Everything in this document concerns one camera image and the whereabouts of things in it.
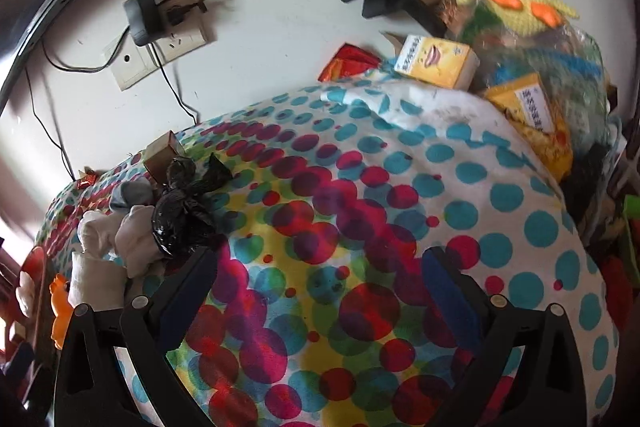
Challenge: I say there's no long black cable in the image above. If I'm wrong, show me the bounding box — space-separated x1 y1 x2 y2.
24 69 78 182

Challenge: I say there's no coiled black cable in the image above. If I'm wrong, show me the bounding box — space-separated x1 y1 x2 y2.
150 0 210 28

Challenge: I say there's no black plastic bag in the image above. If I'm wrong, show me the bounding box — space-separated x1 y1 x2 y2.
150 152 233 258

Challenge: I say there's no thin black cable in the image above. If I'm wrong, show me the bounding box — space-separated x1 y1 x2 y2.
40 32 132 74

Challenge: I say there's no black power adapter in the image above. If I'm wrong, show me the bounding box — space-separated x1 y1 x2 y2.
124 0 166 48

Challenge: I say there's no small brown box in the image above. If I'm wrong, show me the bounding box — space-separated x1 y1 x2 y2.
142 131 187 185

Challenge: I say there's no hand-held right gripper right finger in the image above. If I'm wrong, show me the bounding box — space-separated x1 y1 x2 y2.
421 246 587 427

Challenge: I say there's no orange box with white label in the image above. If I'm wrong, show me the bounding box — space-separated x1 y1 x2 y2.
484 73 556 135

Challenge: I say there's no black adapter cable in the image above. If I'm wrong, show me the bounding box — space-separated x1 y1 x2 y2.
147 44 201 125

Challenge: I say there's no orange rubber duck toy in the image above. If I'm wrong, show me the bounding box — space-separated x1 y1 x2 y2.
49 273 76 350

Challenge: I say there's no yellow snack packet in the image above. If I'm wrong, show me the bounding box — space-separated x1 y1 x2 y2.
505 117 575 180

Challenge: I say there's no pale grey sock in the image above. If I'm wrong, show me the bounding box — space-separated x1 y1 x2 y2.
110 179 156 212

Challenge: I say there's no polka dot blanket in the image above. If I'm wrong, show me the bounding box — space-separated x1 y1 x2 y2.
35 74 621 427

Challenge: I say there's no white and yellow box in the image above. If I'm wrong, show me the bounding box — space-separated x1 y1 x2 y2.
394 34 481 92

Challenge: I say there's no red snack packet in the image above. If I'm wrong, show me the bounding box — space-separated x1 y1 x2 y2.
319 43 383 82

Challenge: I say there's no black flat television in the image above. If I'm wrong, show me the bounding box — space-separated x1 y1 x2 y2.
0 0 171 118

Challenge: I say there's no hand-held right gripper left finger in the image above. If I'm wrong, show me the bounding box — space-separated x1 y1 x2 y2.
54 248 220 427

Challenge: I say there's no round red basin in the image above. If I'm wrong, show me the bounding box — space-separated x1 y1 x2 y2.
12 246 61 353

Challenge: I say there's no clear bag of knitted items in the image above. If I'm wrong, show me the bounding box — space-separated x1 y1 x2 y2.
440 0 613 142

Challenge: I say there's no clear plastic bag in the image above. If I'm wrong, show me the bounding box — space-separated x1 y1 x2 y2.
67 206 166 310

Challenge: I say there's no dark cloth pile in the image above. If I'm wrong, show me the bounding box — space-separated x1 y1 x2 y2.
565 117 640 233

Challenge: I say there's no white wall socket plate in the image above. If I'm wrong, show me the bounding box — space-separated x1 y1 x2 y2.
102 24 210 92

